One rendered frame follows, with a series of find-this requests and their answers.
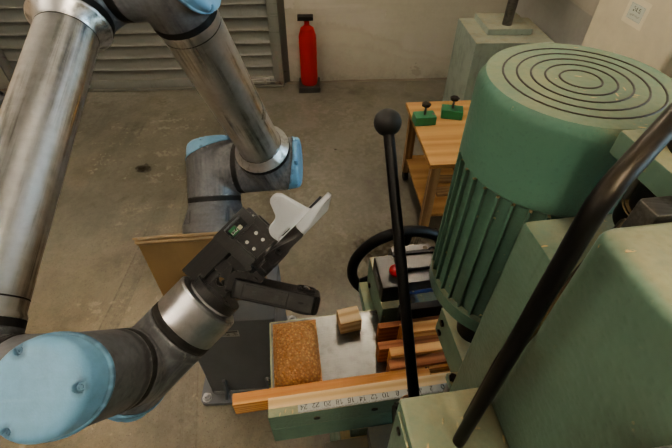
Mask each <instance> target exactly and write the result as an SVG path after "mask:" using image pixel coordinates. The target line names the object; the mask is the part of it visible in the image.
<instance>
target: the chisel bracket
mask: <svg viewBox="0 0 672 448"><path fill-rule="evenodd" d="M435 329H436V332H437V335H438V338H439V341H440V343H441V346H442V349H443V352H444V355H445V358H446V360H447V363H448V366H449V369H450V372H451V373H452V372H458V371H459V368H460V366H461V364H462V362H463V359H464V357H465V355H466V353H467V350H468V348H469V346H470V344H471V343H470V342H468V341H466V340H464V339H463V338H462V337H461V336H460V335H459V333H458V331H457V320H455V319H454V318H453V317H452V316H451V315H450V314H449V313H448V312H447V311H446V310H445V309H444V308H441V311H440V315H439V318H438V321H437V324H436V327H435Z"/></svg>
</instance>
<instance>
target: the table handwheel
mask: <svg viewBox="0 0 672 448"><path fill-rule="evenodd" d="M403 228H404V237H405V246H408V245H409V244H410V242H411V239H412V237H424V238H429V239H432V240H434V241H437V237H438V233H439V230H437V229H434V228H431V227H427V226H420V225H408V226H403ZM392 240H393V232H392V228H391V229H388V230H385V231H383V232H380V233H378V234H376V235H374V236H372V237H371V238H369V239H367V240H366V241H365V242H363V243H362V244H361V245H360V246H359V247H358V248H357V249H356V250H355V251H354V253H353V254H352V256H351V257H350V259H349V262H348V265H347V277H348V280H349V282H350V284H351V285H352V287H353V288H354V289H355V290H357V291H358V292H359V290H358V288H359V283H360V282H367V279H368V275H367V276H365V277H362V278H359V277H358V273H357V271H358V266H359V264H360V262H361V261H362V259H363V258H364V257H365V256H366V255H367V254H368V253H369V252H370V251H372V250H373V249H375V248H376V247H378V246H380V245H382V244H384V243H386V242H389V241H392Z"/></svg>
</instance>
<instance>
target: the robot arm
mask: <svg viewBox="0 0 672 448"><path fill-rule="evenodd" d="M220 3H221V0H25V2H24V9H23V10H24V14H25V17H26V19H27V20H28V22H29V23H30V25H31V26H30V29H29V32H28V34H27V37H26V40H25V43H24V45H23V48H22V51H21V54H20V56H19V59H18V62H17V65H16V67H15V70H14V73H13V75H12V78H11V81H10V84H9V86H8V89H7V92H6V95H5V97H4V100H3V103H2V105H1V108H0V435H1V436H3V437H4V438H5V439H7V440H9V441H11V442H14V443H18V444H24V445H34V444H41V443H48V442H53V441H57V440H61V439H64V438H67V437H69V436H71V435H73V434H76V433H77V432H79V431H81V430H82V429H84V428H85V427H88V426H90V425H93V424H95V423H98V422H100V421H103V420H105V419H109V420H112V421H115V422H126V423H127V422H133V421H136V420H138V419H140V418H142V417H143V416H145V415H146V414H147V413H148V412H150V411H151V410H153V409H154V408H155V407H156V406H157V405H158V404H159V403H160V402H161V401H162V399H163V397H164V396H165V394H166V393H167V392H168V391H169V390H170V389H171V388H172V387H173V386H174V385H175V384H176V383H177V382H178V381H179V380H180V379H181V378H182V377H183V376H184V375H185V374H186V373H187V372H188V371H189V370H190V369H191V368H192V367H193V366H194V365H195V363H196V362H197V361H198V360H199V359H200V358H201V357H202V356H203V355H204V354H205V353H206V352H207V351H208V350H209V349H210V348H211V347H212V346H213V345H214V344H215V343H216V342H217V341H218V340H219V339H220V338H221V337H222V336H223V335H224V334H225V333H226V332H227V331H228V329H229V328H230V327H231V326H232V325H233V324H234V317H233V314H234V313H235V312H236V311H237V309H238V308H239V304H238V302H237V300H236V299H240V300H245V301H249V302H254V303H258V304H263V305H268V306H272V307H277V308H281V309H286V310H290V311H292V312H294V313H298V314H302V315H316V314H317V312H318V308H319V304H320V300H321V299H320V292H319V291H318V290H316V289H315V288H313V287H310V286H306V285H293V284H289V283H284V282H280V281H275V280H271V279H266V278H265V277H266V276H267V275H268V274H269V273H270V272H271V271H272V270H273V269H274V268H275V267H276V266H277V265H278V264H279V263H280V262H281V260H282V259H283V258H284V257H285V256H286V255H287V254H288V252H289V251H290V249H291V248H292V247H293V246H294V245H295V244H296V243H297V242H298V241H299V240H300V239H301V238H302V237H303V235H304V234H305V233H306V232H307V231H308V230H309V229H310V228H311V227H312V226H313V225H314V224H315V223H316V222H317V221H318V220H319V219H320V218H321V217H322V216H323V215H324V214H325V213H326V212H327V211H328V208H329V204H330V200H331V195H332V194H331V193H330V192H327V193H326V194H325V195H324V196H323V197H321V196H319V197H318V198H317V199H316V200H315V201H314V202H313V203H312V204H311V205H310V206H309V207H306V206H304V205H302V204H300V203H299V202H297V201H295V200H293V199H292V198H290V197H288V196H286V195H284V194H282V193H275V194H274V195H273V196H272V197H271V198H270V204H271V206H272V209H273V211H274V213H275V216H276V217H275V220H274V221H273V222H272V224H271V225H270V224H269V223H268V222H267V221H266V220H265V219H264V218H263V217H262V216H261V215H257V214H256V213H255V212H254V211H253V210H252V209H251V208H249V207H248V208H247V209H245V208H244V207H243V206H242V203H241V193H249V192H261V191H274V190H290V189H293V188H298V187H300V186H301V184H302V180H303V158H302V148H301V142H300V139H299V138H298V137H293V136H291V137H287V136H286V134H285V133H284V132H283V131H282V130H281V129H280V128H278V127H276V126H274V125H273V123H272V121H271V119H270V117H269V115H268V113H267V111H266V109H265V107H264V105H263V102H262V100H261V98H260V96H259V94H258V92H257V90H256V88H255V86H254V84H253V82H252V79H251V77H250V75H249V73H248V71H247V69H246V67H245V65H244V63H243V61H242V59H241V56H240V54H239V52H238V50H237V48H236V46H235V44H234V42H233V40H232V38H231V35H230V33H229V31H228V29H227V27H226V25H225V23H224V21H223V19H222V17H221V15H220V12H219V10H218V8H219V6H220ZM142 21H148V22H149V23H150V25H151V26H152V27H153V29H154V30H155V32H156V33H157V35H158V36H159V37H161V38H162V39H163V41H164V42H165V44H166V45H167V47H168V48H169V49H170V51H171V52H172V54H173V55H174V57H175V58H176V60H177V61H178V63H179V64H180V66H181V67H182V69H183V70H184V71H185V73H186V74H187V76H188V77H189V79H190V80H191V82H192V83H193V85H194V86H195V88H196V89H197V91H198V92H199V94H200V95H201V96H202V98H203V99H204V101H205V102H206V104H207V105H208V107H209V108H210V110H211V111H212V113H213V114H214V116H215V117H216V118H217V120H218V121H219V123H220V124H221V126H222V127H223V129H224V130H225V132H226V133H227V136H225V135H210V136H204V137H199V138H196V139H193V140H191V141H190V142H189V143H188V144H187V146H186V157H185V161H186V173H187V191H188V210H187V213H186V216H185V219H184V222H183V225H182V234H190V233H205V232H218V231H219V232H218V233H217V234H216V235H215V236H214V237H213V239H212V240H211V241H210V242H209V243H208V244H207V245H206V246H205V247H204V248H203V249H202V250H201V251H200V252H199V253H198V254H197V255H196V256H195V257H194V258H193V259H192V260H191V261H190V262H189V263H188V264H187V265H186V266H185V267H184V268H183V269H182V271H183V272H184V273H185V274H186V275H187V276H183V277H182V278H181V279H180V280H179V281H178V282H177V283H176V284H175V285H174V286H173V287H172V288H171V289H170V290H169V291H168V292H167V293H166V294H165V295H164V296H163V297H162V298H161V299H160V300H159V301H158V302H157V303H156V304H155V305H154V306H153V307H152V308H151V309H150V310H149V311H148V312H147V313H146V314H145V315H144V316H143V317H142V318H141V319H140V320H139V321H138V322H137V323H136V324H135V325H134V326H133V327H131V328H120V329H107V330H95V331H83V332H71V331H59V332H51V333H40V334H25V331H26V326H27V322H28V310H29V306H30V302H31V299H32V295H33V291H34V288H35V284H36V280H37V276H38V273H39V269H40V265H41V262H42V258H43V254H44V250H45V247H46V243H47V239H48V236H49V232H50V228H51V224H52V221H53V217H54V213H55V210H56V206H57V202H58V198H59V195H60V191H61V187H62V184H63V180H64V176H65V173H66V169H67V165H68V161H69V158H70V154H71V150H72V147H73V143H74V139H75V135H76V132H77V128H78V124H79V121H80V117H81V113H82V109H83V106H84V102H85V98H86V95H87V91H88V87H89V83H90V80H91V76H92V72H93V69H94V65H95V61H96V57H97V54H98V52H101V51H104V50H106V49H107V48H109V47H110V45H111V44H112V41H113V38H114V34H115V33H116V31H117V30H119V29H120V28H121V27H122V26H124V25H125V24H127V23H134V22H142ZM269 225H270V227H269ZM288 227H289V228H288ZM287 228H288V229H287ZM286 229H287V230H286ZM285 230H286V231H285ZM284 231H285V232H284ZM283 232H284V233H283ZM219 277H222V278H224V279H223V280H221V282H222V283H221V282H220V280H219ZM235 298H236V299H235Z"/></svg>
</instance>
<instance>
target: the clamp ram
mask: <svg viewBox="0 0 672 448"><path fill-rule="evenodd" d="M410 298H411V301H412V303H411V311H412V319H415V318H423V317H431V316H438V315H440V311H441V308H443V307H442V305H441V304H440V303H439V301H438V300H433V301H425V302H419V300H418V297H417V294H410ZM400 320H401V315H400V305H399V306H398V311H397V317H396V321H400Z"/></svg>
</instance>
